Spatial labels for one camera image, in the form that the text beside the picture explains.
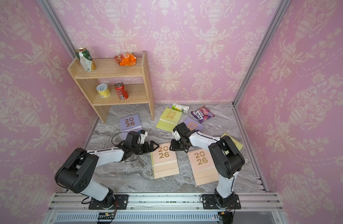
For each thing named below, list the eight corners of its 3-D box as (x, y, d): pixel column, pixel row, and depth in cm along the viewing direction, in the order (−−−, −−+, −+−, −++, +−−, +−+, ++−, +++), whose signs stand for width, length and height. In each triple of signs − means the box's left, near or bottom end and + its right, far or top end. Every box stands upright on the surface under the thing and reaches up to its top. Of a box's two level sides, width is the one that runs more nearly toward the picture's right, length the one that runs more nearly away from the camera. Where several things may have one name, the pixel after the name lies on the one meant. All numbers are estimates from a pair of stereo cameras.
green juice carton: (171, 110, 119) (171, 105, 115) (173, 106, 122) (173, 102, 118) (187, 114, 116) (187, 110, 112) (189, 110, 119) (189, 106, 115)
